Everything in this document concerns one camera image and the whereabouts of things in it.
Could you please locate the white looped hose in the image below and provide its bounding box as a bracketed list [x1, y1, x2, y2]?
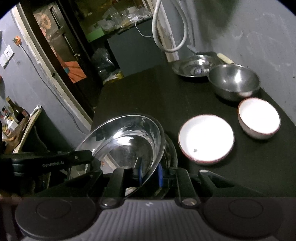
[151, 0, 189, 53]

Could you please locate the orange wall plug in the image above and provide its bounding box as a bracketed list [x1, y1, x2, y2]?
[13, 36, 22, 46]

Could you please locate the wooden cutting board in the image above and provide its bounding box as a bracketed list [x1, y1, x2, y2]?
[2, 116, 30, 145]

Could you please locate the wooden side counter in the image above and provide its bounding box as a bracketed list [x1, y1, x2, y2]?
[4, 104, 42, 154]

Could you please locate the green box on shelf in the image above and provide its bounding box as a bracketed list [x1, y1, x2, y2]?
[86, 28, 105, 42]

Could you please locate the cleaver with cream handle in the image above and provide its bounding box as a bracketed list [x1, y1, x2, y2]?
[187, 45, 235, 64]

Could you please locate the white wall switch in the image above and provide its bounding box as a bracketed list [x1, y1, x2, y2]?
[0, 45, 14, 68]

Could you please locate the deep steel bowl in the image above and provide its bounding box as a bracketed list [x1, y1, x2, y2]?
[208, 64, 260, 101]

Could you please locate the dark glass bottle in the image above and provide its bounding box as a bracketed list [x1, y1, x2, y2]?
[6, 97, 30, 122]

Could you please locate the dark cabinet in doorway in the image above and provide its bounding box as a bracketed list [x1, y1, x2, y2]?
[108, 19, 167, 77]

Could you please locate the steel plate with sticker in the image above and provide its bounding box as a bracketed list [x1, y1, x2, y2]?
[172, 54, 222, 78]

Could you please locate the white ceramic bowl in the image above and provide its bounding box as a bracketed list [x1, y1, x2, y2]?
[178, 114, 235, 165]
[237, 97, 281, 140]

